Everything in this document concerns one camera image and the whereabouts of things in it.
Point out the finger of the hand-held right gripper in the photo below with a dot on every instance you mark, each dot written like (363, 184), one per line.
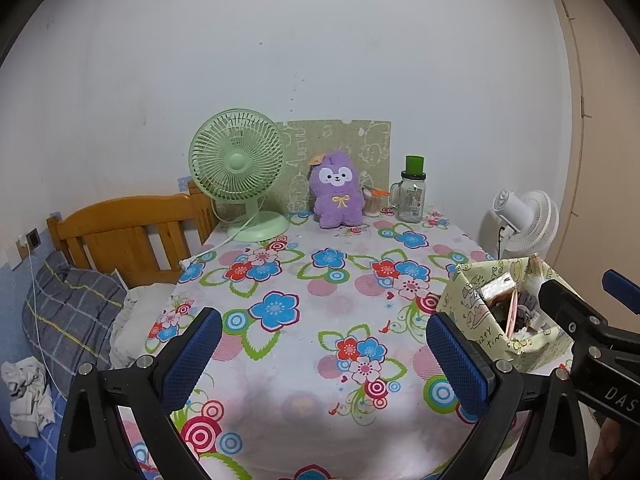
(570, 305)
(622, 290)

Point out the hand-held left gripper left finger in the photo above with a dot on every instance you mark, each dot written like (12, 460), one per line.
(192, 355)

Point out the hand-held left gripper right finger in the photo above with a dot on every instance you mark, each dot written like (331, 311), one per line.
(457, 365)

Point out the yellow printed storage box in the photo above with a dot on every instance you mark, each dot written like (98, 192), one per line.
(465, 310)

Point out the pink packet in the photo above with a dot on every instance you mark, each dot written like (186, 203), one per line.
(512, 315)

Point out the person's right hand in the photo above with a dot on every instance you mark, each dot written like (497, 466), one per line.
(607, 442)

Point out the white blanket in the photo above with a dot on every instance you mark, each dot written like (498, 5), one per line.
(137, 320)

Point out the white standing fan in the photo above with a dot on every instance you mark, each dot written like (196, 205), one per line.
(530, 225)

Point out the floral tablecloth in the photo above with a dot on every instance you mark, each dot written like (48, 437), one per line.
(310, 340)

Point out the grey plaid pillow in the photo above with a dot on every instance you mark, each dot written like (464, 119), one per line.
(75, 310)

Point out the wooden bed headboard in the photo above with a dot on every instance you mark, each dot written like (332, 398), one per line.
(125, 220)

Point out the beige door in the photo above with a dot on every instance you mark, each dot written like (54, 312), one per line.
(605, 135)

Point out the glass jar with green lid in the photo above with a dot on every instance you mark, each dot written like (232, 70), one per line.
(411, 205)

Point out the white crumpled cloth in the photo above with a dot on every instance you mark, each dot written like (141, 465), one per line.
(27, 400)

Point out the cotton swab container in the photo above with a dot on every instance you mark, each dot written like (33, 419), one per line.
(372, 206)

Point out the green desk fan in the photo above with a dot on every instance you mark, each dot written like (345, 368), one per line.
(235, 160)

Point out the purple plush toy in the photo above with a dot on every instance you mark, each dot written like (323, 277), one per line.
(336, 205)

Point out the green printed board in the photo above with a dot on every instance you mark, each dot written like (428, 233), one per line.
(350, 140)

